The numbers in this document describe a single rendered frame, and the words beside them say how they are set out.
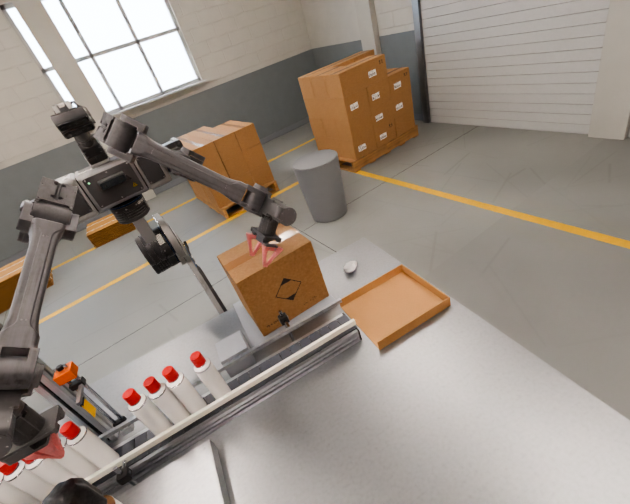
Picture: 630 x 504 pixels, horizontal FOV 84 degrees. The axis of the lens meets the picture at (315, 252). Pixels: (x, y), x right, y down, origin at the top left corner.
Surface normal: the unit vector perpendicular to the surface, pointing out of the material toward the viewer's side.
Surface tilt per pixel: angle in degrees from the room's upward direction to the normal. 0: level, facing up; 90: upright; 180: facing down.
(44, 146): 90
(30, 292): 55
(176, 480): 0
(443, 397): 0
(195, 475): 0
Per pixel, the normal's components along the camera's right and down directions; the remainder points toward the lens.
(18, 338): 0.63, -0.57
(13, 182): 0.54, 0.35
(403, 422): -0.27, -0.79
